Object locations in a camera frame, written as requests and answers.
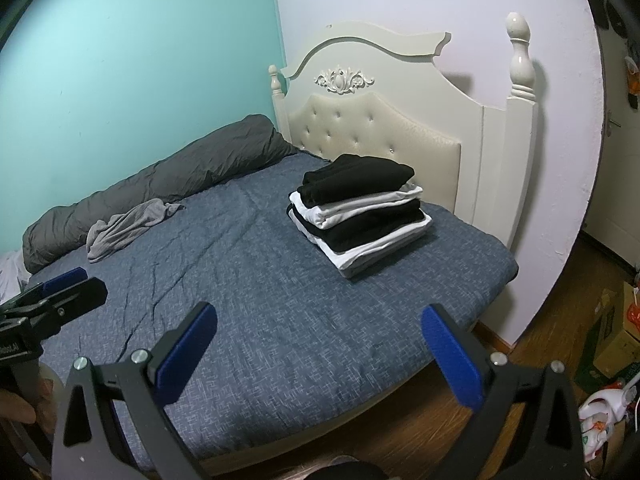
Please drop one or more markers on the black pants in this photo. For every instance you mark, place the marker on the black pants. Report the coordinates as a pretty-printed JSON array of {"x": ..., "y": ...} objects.
[{"x": 360, "y": 175}]

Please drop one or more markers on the orange printed white plastic bag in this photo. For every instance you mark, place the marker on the orange printed white plastic bag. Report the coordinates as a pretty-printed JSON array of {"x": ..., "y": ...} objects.
[{"x": 600, "y": 415}]

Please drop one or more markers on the orange hanging ornament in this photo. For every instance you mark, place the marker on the orange hanging ornament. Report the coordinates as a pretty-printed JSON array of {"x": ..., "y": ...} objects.
[{"x": 631, "y": 75}]

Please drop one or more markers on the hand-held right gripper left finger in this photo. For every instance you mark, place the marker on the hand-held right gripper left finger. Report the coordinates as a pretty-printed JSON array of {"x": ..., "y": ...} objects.
[{"x": 185, "y": 355}]

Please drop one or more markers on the white bed sheet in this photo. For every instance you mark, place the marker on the white bed sheet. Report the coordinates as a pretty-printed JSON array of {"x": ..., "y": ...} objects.
[{"x": 12, "y": 272}]

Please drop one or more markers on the folded white garment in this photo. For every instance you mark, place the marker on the folded white garment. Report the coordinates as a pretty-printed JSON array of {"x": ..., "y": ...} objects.
[{"x": 370, "y": 252}]

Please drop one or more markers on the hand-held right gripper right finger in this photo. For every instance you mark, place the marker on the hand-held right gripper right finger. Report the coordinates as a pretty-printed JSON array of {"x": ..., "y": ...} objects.
[{"x": 450, "y": 355}]

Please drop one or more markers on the cream tufted headboard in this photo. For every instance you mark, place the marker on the cream tufted headboard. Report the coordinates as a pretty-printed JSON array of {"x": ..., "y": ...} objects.
[{"x": 400, "y": 110}]

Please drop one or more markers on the folded white shirt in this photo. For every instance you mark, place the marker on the folded white shirt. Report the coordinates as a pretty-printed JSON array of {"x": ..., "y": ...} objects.
[{"x": 350, "y": 207}]

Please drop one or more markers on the dark hanging clothes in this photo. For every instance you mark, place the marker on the dark hanging clothes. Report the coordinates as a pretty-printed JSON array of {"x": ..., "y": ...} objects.
[{"x": 607, "y": 10}]

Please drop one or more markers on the grey ribbed garment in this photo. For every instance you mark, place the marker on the grey ribbed garment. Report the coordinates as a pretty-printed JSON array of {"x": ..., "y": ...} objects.
[{"x": 125, "y": 225}]

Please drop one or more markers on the green printed cardboard box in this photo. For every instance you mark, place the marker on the green printed cardboard box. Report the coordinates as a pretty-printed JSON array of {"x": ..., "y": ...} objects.
[{"x": 597, "y": 340}]

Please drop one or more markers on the folded black garment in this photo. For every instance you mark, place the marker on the folded black garment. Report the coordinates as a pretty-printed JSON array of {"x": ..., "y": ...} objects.
[{"x": 370, "y": 225}]

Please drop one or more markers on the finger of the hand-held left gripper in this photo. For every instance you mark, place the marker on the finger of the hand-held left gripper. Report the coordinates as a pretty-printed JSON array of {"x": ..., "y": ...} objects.
[
  {"x": 62, "y": 277},
  {"x": 85, "y": 292}
]

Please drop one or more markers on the person's left hand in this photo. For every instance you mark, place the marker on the person's left hand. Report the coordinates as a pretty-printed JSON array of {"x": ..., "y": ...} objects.
[{"x": 20, "y": 407}]

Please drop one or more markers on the dark grey rolled duvet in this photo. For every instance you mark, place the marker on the dark grey rolled duvet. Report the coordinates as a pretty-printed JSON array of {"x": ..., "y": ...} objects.
[{"x": 150, "y": 180}]

